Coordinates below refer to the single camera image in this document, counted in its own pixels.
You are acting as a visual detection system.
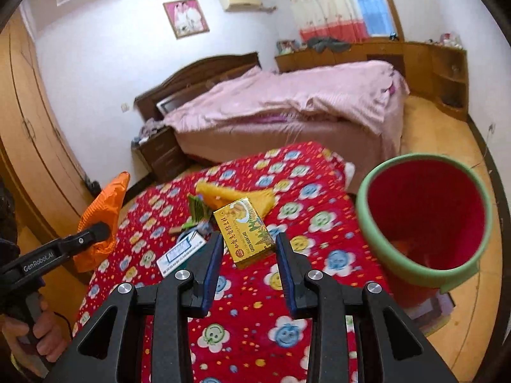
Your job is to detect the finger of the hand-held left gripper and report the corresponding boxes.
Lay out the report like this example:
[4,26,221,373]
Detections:
[76,222,113,251]

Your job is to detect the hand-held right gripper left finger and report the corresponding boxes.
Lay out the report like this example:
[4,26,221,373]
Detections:
[50,231,225,383]

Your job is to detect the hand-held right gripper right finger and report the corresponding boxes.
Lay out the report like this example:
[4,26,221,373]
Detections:
[276,232,458,383]

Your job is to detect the orange plastic bag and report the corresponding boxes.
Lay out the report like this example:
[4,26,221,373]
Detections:
[73,171,132,274]

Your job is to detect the yellow cardboard box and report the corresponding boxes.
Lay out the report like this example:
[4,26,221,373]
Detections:
[213,197,277,270]

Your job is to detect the red bucket with green rim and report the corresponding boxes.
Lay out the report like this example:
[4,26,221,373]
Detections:
[355,152,493,294]

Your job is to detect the person's left hand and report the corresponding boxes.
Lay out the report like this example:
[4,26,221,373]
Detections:
[0,299,69,379]

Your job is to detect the white and blue box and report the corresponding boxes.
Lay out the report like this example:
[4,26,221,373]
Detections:
[157,229,208,278]

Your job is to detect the red floral blanket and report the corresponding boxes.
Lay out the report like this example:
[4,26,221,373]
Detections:
[72,141,404,383]

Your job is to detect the crumpled silver wrapper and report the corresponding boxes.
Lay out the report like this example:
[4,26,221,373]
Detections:
[181,220,214,237]

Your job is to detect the person's dark jacket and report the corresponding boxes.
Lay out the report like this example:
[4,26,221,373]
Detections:
[0,179,20,264]

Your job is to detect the green striped packet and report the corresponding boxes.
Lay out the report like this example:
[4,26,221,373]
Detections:
[187,195,212,224]

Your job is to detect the yellow plastic bag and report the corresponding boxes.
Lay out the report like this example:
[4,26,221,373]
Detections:
[195,181,276,217]

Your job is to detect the dark wooden nightstand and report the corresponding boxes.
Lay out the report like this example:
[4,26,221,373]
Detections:
[132,125,188,182]

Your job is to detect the pile of clothes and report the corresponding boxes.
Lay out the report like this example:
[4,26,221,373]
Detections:
[133,120,170,144]

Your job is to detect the wooden wardrobe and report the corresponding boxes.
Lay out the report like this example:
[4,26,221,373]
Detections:
[0,12,96,244]

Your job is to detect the wooden bed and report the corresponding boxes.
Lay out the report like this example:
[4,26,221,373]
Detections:
[133,51,411,176]

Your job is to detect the grey cushion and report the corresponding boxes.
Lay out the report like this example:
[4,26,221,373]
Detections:
[156,94,188,115]

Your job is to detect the pink duvet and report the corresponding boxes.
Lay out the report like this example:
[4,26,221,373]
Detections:
[162,60,411,136]

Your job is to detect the grey clothes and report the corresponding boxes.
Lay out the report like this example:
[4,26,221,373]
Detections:
[305,36,350,52]

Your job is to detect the long wooden cabinet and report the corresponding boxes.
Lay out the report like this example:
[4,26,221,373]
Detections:
[275,40,440,100]

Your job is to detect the wooden corner shelf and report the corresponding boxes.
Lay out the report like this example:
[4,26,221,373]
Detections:
[431,44,469,122]

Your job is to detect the floral curtain with red hem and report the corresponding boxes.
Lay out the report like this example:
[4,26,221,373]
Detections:
[285,0,366,44]

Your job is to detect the window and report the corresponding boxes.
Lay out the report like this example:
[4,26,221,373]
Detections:
[343,0,394,36]

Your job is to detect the pink and white ornaments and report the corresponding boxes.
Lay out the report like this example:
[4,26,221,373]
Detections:
[439,32,464,49]

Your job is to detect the framed wall photo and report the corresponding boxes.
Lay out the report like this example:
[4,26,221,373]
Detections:
[163,0,210,40]

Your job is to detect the wall air conditioner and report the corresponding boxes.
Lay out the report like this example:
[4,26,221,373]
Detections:
[221,0,276,12]

